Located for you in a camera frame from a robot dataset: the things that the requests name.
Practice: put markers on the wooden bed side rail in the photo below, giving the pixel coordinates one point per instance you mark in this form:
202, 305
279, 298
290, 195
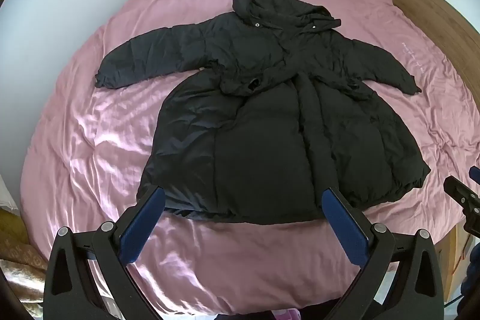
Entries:
452, 252

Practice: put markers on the dark blue cloth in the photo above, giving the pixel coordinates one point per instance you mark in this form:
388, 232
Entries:
473, 275

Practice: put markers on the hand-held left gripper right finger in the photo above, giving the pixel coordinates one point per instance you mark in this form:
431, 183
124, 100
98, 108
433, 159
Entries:
345, 226

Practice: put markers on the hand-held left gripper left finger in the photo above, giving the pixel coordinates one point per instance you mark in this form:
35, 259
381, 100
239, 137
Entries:
142, 226

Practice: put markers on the black puffer coat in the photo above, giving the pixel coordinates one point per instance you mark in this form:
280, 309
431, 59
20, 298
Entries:
243, 155

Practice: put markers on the brown patterned blanket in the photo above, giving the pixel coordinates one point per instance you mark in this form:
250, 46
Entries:
18, 260

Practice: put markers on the wooden bed headboard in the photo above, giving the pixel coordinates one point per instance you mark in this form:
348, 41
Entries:
431, 5

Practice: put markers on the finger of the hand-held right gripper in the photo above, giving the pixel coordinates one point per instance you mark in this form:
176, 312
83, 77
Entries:
474, 173
463, 198

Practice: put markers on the pink object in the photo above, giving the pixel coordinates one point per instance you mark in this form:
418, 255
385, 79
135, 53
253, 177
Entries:
287, 315

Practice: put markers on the pink bed sheet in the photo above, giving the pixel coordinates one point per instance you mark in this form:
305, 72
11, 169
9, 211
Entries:
93, 155

